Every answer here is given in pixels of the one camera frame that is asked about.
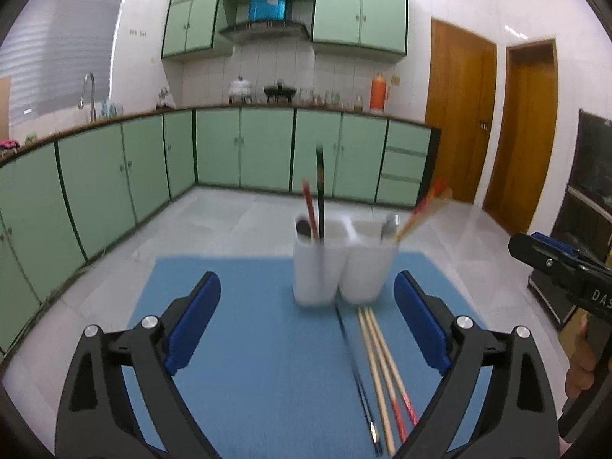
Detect wooden door in frame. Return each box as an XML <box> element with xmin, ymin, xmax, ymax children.
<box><xmin>483</xmin><ymin>38</ymin><xmax>559</xmax><ymax>236</ymax></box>

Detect black glass-front cabinet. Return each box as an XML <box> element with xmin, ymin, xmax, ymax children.
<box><xmin>528</xmin><ymin>109</ymin><xmax>612</xmax><ymax>330</ymax></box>

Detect green wall cabinets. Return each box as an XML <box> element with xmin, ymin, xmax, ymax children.
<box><xmin>161</xmin><ymin>0</ymin><xmax>409</xmax><ymax>64</ymax></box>

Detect metal sink faucet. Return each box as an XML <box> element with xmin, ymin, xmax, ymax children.
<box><xmin>79</xmin><ymin>73</ymin><xmax>97</xmax><ymax>122</ymax></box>

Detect blue box above hood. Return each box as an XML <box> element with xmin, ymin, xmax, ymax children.
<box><xmin>249</xmin><ymin>0</ymin><xmax>288</xmax><ymax>22</ymax></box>

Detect wooden chopstick with red end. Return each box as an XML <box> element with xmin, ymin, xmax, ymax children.
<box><xmin>368</xmin><ymin>308</ymin><xmax>419</xmax><ymax>425</ymax></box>
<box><xmin>394</xmin><ymin>178</ymin><xmax>449</xmax><ymax>242</ymax></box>
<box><xmin>363</xmin><ymin>308</ymin><xmax>409</xmax><ymax>442</ymax></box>
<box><xmin>399</xmin><ymin>189</ymin><xmax>454</xmax><ymax>242</ymax></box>

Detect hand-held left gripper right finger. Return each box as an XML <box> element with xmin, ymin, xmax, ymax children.
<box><xmin>393</xmin><ymin>270</ymin><xmax>560</xmax><ymax>459</ymax></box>

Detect black wok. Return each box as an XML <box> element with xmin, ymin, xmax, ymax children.
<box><xmin>264</xmin><ymin>80</ymin><xmax>297</xmax><ymax>104</ymax></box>

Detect green base kitchen cabinets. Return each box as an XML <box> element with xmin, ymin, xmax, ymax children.
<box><xmin>0</xmin><ymin>105</ymin><xmax>441</xmax><ymax>359</ymax></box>

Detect light wooden chopstick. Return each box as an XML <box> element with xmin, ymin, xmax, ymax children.
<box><xmin>358</xmin><ymin>308</ymin><xmax>397</xmax><ymax>457</ymax></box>

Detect grey window blind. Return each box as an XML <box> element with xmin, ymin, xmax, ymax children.
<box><xmin>0</xmin><ymin>0</ymin><xmax>135</xmax><ymax>139</ymax></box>

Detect orange thermos flask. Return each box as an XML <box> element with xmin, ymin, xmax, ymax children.
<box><xmin>369</xmin><ymin>71</ymin><xmax>389</xmax><ymax>112</ymax></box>

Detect brown chopstick with red end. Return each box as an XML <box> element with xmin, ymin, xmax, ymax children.
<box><xmin>301</xmin><ymin>179</ymin><xmax>320</xmax><ymax>241</ymax></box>

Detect blue table mat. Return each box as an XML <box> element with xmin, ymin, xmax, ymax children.
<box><xmin>125</xmin><ymin>252</ymin><xmax>488</xmax><ymax>459</ymax></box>

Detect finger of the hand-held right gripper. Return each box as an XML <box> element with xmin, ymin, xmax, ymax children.
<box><xmin>530</xmin><ymin>231</ymin><xmax>604</xmax><ymax>265</ymax></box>
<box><xmin>508</xmin><ymin>233</ymin><xmax>585</xmax><ymax>280</ymax></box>

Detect white lidded pot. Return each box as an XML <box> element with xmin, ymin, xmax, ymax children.
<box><xmin>228</xmin><ymin>76</ymin><xmax>253</xmax><ymax>105</ymax></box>

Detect white two-compartment utensil holder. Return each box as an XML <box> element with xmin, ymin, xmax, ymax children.
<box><xmin>293</xmin><ymin>216</ymin><xmax>400</xmax><ymax>306</ymax></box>

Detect black chopstick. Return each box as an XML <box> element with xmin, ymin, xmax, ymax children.
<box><xmin>316</xmin><ymin>144</ymin><xmax>326</xmax><ymax>241</ymax></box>
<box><xmin>335</xmin><ymin>304</ymin><xmax>384</xmax><ymax>457</ymax></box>

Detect wooden door with handle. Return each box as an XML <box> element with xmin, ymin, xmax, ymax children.
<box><xmin>425</xmin><ymin>18</ymin><xmax>498</xmax><ymax>206</ymax></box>

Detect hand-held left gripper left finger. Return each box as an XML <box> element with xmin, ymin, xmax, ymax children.
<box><xmin>55</xmin><ymin>270</ymin><xmax>222</xmax><ymax>459</ymax></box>

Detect person's right hand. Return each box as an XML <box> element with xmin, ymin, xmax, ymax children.
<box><xmin>564</xmin><ymin>318</ymin><xmax>601</xmax><ymax>400</ymax></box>

